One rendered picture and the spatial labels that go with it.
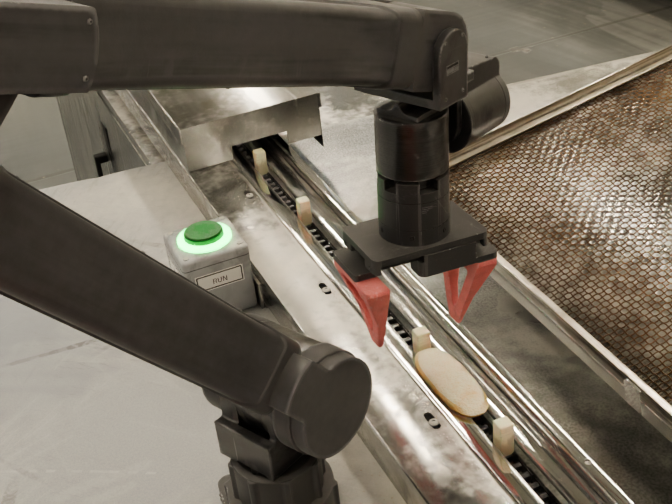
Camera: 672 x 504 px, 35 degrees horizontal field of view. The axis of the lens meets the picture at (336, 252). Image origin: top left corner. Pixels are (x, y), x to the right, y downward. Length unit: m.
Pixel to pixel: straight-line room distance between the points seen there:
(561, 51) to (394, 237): 2.98
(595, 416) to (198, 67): 0.50
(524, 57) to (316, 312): 2.80
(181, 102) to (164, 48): 0.75
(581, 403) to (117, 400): 0.42
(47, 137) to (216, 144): 2.33
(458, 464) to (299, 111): 0.60
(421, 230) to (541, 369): 0.22
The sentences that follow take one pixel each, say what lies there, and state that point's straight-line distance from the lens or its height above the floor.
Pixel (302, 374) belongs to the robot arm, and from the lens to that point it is 0.71.
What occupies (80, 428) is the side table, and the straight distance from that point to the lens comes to 1.00.
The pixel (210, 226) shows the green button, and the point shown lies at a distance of 1.08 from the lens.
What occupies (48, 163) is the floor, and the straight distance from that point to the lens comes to 3.42.
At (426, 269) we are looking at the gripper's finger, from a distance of 0.84.
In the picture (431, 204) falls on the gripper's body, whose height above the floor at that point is 1.03.
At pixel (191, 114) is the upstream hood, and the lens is 1.30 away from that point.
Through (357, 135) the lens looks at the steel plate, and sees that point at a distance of 1.42.
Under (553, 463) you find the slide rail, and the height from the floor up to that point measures 0.85.
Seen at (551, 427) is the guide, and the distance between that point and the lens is 0.87.
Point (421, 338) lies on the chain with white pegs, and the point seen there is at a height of 0.87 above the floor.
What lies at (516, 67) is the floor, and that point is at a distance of 3.67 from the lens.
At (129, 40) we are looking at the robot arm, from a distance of 0.56.
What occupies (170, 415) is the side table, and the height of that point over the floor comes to 0.82.
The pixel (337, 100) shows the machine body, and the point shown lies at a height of 0.82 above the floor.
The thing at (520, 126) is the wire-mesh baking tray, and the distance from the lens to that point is 1.20.
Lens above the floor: 1.45
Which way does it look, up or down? 32 degrees down
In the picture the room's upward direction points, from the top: 6 degrees counter-clockwise
